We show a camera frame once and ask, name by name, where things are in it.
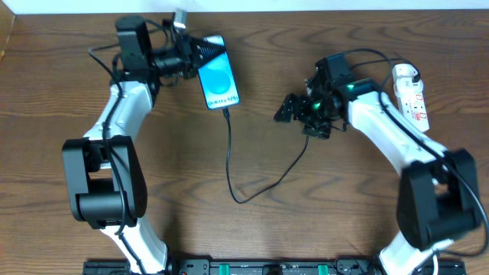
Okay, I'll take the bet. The black left camera cable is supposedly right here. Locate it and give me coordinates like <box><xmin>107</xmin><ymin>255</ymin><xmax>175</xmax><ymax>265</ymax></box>
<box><xmin>87</xmin><ymin>18</ymin><xmax>171</xmax><ymax>275</ymax></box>

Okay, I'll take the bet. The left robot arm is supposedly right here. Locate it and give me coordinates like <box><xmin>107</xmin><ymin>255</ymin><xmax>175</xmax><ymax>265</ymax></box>
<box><xmin>62</xmin><ymin>11</ymin><xmax>225</xmax><ymax>274</ymax></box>

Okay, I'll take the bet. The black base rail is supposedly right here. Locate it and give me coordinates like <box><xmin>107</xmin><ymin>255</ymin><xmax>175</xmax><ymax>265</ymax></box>
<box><xmin>81</xmin><ymin>257</ymin><xmax>468</xmax><ymax>275</ymax></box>

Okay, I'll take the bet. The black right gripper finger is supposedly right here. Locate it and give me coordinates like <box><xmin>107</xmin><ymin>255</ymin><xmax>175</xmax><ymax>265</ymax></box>
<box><xmin>274</xmin><ymin>93</ymin><xmax>300</xmax><ymax>122</ymax></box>
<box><xmin>302</xmin><ymin>125</ymin><xmax>331</xmax><ymax>139</ymax></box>

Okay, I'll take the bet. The blue screen smartphone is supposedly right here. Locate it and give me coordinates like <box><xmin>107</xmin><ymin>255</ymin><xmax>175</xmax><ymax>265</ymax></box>
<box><xmin>198</xmin><ymin>50</ymin><xmax>240</xmax><ymax>110</ymax></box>

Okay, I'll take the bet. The white USB charger adapter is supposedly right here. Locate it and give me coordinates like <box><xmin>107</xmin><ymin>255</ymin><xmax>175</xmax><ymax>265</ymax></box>
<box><xmin>392</xmin><ymin>63</ymin><xmax>423</xmax><ymax>97</ymax></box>

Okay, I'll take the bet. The white power strip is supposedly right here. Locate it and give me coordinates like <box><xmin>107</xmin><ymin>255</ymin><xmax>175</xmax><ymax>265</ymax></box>
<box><xmin>396</xmin><ymin>73</ymin><xmax>429</xmax><ymax>132</ymax></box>

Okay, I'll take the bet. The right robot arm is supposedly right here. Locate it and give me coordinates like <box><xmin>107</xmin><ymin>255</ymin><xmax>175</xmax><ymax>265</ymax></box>
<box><xmin>274</xmin><ymin>53</ymin><xmax>488</xmax><ymax>274</ymax></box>

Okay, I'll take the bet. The black charger cable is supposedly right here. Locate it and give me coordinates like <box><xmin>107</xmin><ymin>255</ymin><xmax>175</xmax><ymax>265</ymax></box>
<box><xmin>222</xmin><ymin>57</ymin><xmax>422</xmax><ymax>205</ymax></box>

